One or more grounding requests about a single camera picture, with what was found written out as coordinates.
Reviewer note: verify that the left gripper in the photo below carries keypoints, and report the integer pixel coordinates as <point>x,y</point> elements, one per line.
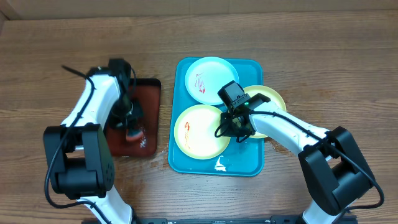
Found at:
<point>138,113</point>

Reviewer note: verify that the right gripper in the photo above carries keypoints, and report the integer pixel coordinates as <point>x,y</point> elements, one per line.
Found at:
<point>233,125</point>

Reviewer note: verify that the dark green sponge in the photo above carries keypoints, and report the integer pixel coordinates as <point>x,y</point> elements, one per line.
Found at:
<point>134,135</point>

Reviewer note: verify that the yellow-green plate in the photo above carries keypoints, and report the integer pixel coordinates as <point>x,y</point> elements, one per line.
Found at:
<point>195,130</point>
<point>267,93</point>

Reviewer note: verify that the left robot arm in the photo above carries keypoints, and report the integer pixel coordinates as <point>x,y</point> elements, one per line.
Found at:
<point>80,165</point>

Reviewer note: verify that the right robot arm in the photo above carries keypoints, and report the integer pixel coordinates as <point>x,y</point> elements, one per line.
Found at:
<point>334,168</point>

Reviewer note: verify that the black tray with red liquid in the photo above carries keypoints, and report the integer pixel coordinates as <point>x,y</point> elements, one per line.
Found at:
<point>147,92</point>

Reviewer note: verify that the teal plastic tray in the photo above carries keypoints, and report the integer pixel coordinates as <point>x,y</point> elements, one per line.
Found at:
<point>238,159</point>

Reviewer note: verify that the light blue plate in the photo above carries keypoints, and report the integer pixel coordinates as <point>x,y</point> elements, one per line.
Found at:
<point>206,76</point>

